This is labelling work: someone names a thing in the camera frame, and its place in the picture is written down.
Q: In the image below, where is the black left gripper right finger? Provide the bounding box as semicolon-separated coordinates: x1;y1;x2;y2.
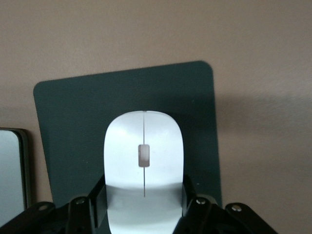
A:
175;174;283;234

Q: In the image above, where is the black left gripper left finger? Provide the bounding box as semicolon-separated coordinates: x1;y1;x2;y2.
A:
0;174;108;234

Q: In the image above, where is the white computer mouse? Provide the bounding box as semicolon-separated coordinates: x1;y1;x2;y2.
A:
103;110;185;234

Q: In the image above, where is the black mouse pad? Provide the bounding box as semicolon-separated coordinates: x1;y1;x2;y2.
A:
33;60;224;234

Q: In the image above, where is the silver laptop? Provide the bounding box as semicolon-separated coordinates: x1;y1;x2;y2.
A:
0;127;31;213

